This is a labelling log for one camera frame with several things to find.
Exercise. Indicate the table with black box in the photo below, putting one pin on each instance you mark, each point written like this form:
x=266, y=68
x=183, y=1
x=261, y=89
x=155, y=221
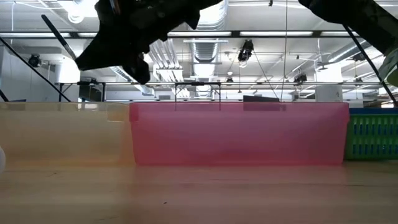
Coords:
x=90, y=93

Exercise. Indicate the round silver ceiling duct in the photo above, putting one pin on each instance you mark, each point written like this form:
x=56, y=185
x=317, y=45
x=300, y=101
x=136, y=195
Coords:
x=205, y=56

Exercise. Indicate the white ceiling pipes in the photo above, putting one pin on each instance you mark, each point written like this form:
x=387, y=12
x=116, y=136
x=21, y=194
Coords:
x=168, y=59

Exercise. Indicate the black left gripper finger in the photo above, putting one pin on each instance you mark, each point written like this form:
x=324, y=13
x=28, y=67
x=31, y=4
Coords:
x=140, y=70
x=105, y=54

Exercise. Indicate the orange translucent plastic bin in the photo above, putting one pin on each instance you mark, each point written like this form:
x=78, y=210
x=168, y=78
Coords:
x=62, y=133

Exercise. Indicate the overhead crossbar with light strips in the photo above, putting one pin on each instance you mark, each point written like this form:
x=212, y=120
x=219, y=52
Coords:
x=273, y=33

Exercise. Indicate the pink translucent plastic bin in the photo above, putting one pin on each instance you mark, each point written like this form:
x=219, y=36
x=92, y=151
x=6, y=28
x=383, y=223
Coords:
x=236, y=137

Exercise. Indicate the small slotted plastic basket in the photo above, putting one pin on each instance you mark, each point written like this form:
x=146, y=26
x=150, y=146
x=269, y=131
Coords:
x=373, y=137

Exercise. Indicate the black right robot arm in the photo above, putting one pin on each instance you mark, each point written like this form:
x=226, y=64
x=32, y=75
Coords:
x=357, y=15

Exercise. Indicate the black ceiling spotlight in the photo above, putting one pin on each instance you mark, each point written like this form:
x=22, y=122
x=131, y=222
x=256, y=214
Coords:
x=300, y=78
x=34, y=60
x=245, y=51
x=357, y=57

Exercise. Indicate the slanted silver ceiling duct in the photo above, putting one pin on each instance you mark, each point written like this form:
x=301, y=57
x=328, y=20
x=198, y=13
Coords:
x=348, y=49

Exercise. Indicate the artificial green leafy plant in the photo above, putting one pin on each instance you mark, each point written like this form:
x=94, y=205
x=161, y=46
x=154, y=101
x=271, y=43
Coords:
x=390, y=67

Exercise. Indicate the flat dark box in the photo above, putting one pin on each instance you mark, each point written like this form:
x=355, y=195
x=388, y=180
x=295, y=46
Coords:
x=261, y=99

